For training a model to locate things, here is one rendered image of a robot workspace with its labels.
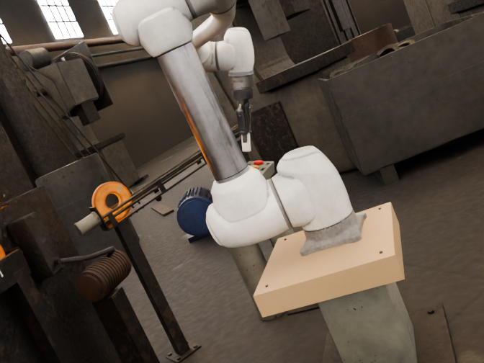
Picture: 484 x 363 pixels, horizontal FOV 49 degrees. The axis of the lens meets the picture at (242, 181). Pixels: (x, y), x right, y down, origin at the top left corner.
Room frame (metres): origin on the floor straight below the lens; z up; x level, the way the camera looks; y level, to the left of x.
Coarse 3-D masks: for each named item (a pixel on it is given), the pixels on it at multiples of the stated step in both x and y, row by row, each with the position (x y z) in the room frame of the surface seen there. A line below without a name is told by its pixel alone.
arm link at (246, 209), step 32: (128, 0) 1.35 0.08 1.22; (160, 0) 1.34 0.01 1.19; (128, 32) 1.36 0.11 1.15; (160, 32) 1.35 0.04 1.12; (192, 32) 1.40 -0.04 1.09; (160, 64) 1.41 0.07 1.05; (192, 64) 1.38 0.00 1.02; (192, 96) 1.38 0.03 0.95; (192, 128) 1.42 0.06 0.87; (224, 128) 1.41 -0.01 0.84; (224, 160) 1.40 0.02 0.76; (224, 192) 1.40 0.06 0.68; (256, 192) 1.39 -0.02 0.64; (224, 224) 1.40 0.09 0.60; (256, 224) 1.39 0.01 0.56; (288, 224) 1.41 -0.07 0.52
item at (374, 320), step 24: (384, 288) 1.33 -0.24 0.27; (336, 312) 1.38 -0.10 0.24; (360, 312) 1.36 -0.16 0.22; (384, 312) 1.34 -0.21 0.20; (408, 312) 1.61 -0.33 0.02; (432, 312) 1.55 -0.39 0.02; (336, 336) 1.39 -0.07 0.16; (360, 336) 1.37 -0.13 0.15; (384, 336) 1.35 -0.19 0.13; (408, 336) 1.36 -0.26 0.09; (432, 336) 1.43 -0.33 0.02; (336, 360) 1.52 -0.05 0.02; (360, 360) 1.38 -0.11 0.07; (384, 360) 1.36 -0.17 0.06; (408, 360) 1.34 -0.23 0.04; (432, 360) 1.33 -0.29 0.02; (456, 360) 1.31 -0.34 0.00
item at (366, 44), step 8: (368, 32) 5.69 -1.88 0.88; (376, 32) 5.67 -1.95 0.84; (384, 32) 5.69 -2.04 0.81; (392, 32) 5.76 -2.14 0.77; (352, 40) 5.77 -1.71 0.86; (360, 40) 5.71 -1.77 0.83; (368, 40) 5.68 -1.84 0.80; (376, 40) 5.67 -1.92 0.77; (384, 40) 5.68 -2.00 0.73; (392, 40) 5.72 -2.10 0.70; (360, 48) 5.73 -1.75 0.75; (368, 48) 5.69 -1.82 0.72; (376, 48) 5.67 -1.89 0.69; (352, 56) 5.83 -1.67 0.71; (360, 56) 5.75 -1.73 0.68
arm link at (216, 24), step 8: (232, 8) 1.47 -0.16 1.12; (216, 16) 1.50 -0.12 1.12; (224, 16) 1.50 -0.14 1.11; (232, 16) 1.54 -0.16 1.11; (208, 24) 1.65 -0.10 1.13; (216, 24) 1.61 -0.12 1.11; (224, 24) 1.58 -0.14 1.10; (200, 32) 1.70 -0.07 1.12; (208, 32) 1.67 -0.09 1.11; (216, 32) 1.65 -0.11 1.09; (192, 40) 1.75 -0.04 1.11; (200, 40) 1.72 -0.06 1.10; (208, 40) 1.72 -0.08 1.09; (200, 48) 1.83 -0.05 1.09; (208, 48) 1.88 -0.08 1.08; (200, 56) 1.86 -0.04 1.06; (208, 56) 1.87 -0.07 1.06; (208, 64) 1.89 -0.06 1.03; (216, 64) 1.90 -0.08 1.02
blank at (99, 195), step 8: (104, 184) 2.07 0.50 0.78; (112, 184) 2.08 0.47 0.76; (120, 184) 2.10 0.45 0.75; (96, 192) 2.05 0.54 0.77; (104, 192) 2.06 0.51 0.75; (112, 192) 2.08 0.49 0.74; (120, 192) 2.09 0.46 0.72; (128, 192) 2.11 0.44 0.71; (96, 200) 2.04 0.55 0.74; (104, 200) 2.05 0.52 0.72; (120, 200) 2.09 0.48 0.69; (104, 208) 2.05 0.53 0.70; (120, 208) 2.08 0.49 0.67; (128, 208) 2.09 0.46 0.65; (120, 216) 2.07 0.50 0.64
